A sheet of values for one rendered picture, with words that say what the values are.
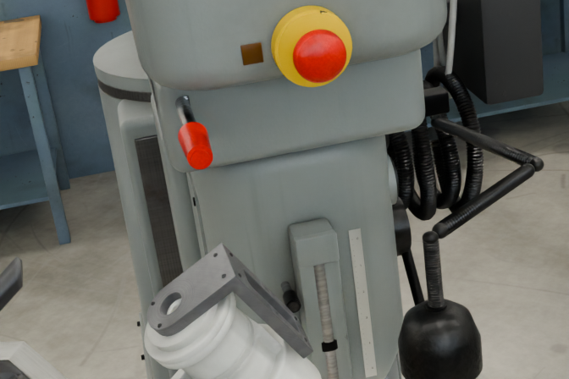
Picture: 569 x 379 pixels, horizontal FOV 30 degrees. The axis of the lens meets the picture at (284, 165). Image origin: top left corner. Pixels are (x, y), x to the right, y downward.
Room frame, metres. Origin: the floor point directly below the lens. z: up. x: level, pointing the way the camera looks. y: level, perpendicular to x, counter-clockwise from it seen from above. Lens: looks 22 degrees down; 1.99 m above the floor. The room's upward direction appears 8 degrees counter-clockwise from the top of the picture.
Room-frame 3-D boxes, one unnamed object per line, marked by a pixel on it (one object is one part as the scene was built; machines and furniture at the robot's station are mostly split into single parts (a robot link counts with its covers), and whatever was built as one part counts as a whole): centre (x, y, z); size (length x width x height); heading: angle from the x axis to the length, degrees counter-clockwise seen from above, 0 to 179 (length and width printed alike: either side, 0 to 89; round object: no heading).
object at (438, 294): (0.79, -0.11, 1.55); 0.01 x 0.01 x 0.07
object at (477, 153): (1.31, -0.16, 1.45); 0.18 x 0.16 x 0.21; 8
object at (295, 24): (0.79, -0.03, 1.76); 0.06 x 0.02 x 0.06; 98
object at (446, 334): (0.79, -0.11, 1.48); 0.07 x 0.07 x 0.06
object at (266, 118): (1.06, 0.00, 1.68); 0.34 x 0.24 x 0.10; 8
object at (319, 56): (0.76, -0.04, 1.76); 0.04 x 0.03 x 0.04; 98
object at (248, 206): (1.02, 0.00, 1.47); 0.21 x 0.19 x 0.32; 98
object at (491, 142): (0.98, -0.20, 1.58); 0.17 x 0.01 x 0.01; 25
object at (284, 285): (0.91, 0.01, 1.48); 0.06 x 0.01 x 0.01; 8
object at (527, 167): (0.86, -0.18, 1.58); 0.17 x 0.01 x 0.01; 134
